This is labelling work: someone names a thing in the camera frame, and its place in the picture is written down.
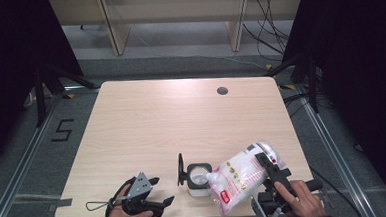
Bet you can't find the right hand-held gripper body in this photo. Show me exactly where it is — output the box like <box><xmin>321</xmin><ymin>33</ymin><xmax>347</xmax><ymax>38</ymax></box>
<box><xmin>248</xmin><ymin>160</ymin><xmax>326</xmax><ymax>217</ymax></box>

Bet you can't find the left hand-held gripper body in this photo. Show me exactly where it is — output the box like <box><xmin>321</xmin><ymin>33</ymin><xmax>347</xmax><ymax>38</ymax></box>
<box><xmin>115</xmin><ymin>171</ymin><xmax>157</xmax><ymax>217</ymax></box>

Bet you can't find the white plastic bag red print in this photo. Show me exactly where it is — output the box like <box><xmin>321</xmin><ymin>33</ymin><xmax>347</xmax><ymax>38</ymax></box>
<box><xmin>204</xmin><ymin>139</ymin><xmax>285</xmax><ymax>217</ymax></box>

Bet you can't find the glass jar with black lid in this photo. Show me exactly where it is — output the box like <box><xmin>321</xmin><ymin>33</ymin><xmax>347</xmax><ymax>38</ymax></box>
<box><xmin>175</xmin><ymin>151</ymin><xmax>216</xmax><ymax>199</ymax></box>

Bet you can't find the person's right hand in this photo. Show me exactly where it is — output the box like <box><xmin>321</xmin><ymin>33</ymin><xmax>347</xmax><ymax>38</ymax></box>
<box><xmin>273</xmin><ymin>178</ymin><xmax>328</xmax><ymax>217</ymax></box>

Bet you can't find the grey tape strip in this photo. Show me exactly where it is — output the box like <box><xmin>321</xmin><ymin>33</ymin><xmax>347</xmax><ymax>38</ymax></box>
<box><xmin>47</xmin><ymin>197</ymin><xmax>74</xmax><ymax>212</ymax></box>

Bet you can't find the black metal stand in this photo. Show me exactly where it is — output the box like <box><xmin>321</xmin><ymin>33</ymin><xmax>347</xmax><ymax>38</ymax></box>
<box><xmin>263</xmin><ymin>52</ymin><xmax>326</xmax><ymax>117</ymax></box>
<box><xmin>30</xmin><ymin>61</ymin><xmax>100</xmax><ymax>129</ymax></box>

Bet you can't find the dark curtain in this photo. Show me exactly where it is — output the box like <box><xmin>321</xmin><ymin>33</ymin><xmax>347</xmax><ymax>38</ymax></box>
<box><xmin>278</xmin><ymin>0</ymin><xmax>386</xmax><ymax>217</ymax></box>
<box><xmin>0</xmin><ymin>0</ymin><xmax>89</xmax><ymax>173</ymax></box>

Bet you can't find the light wooden shelf unit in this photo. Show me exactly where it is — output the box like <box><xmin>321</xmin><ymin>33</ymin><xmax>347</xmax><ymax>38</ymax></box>
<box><xmin>48</xmin><ymin>0</ymin><xmax>308</xmax><ymax>63</ymax></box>

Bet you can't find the thin black cord loop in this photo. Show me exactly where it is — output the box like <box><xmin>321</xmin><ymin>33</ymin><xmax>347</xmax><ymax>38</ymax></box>
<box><xmin>85</xmin><ymin>198</ymin><xmax>124</xmax><ymax>212</ymax></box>

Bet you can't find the long black cable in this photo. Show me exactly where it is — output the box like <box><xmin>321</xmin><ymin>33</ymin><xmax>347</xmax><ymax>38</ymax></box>
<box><xmin>309</xmin><ymin>164</ymin><xmax>365</xmax><ymax>217</ymax></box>

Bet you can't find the metal floor rail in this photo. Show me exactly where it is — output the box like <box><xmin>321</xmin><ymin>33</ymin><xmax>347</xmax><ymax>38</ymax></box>
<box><xmin>0</xmin><ymin>91</ymin><xmax>72</xmax><ymax>217</ymax></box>
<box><xmin>295</xmin><ymin>78</ymin><xmax>379</xmax><ymax>217</ymax></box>

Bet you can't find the thin white cable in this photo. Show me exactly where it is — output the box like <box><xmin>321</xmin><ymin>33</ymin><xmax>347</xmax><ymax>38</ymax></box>
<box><xmin>191</xmin><ymin>50</ymin><xmax>267</xmax><ymax>74</ymax></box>

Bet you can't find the bundle of black cables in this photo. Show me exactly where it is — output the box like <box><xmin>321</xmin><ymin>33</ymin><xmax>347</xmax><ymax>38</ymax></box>
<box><xmin>240</xmin><ymin>0</ymin><xmax>297</xmax><ymax>64</ymax></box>

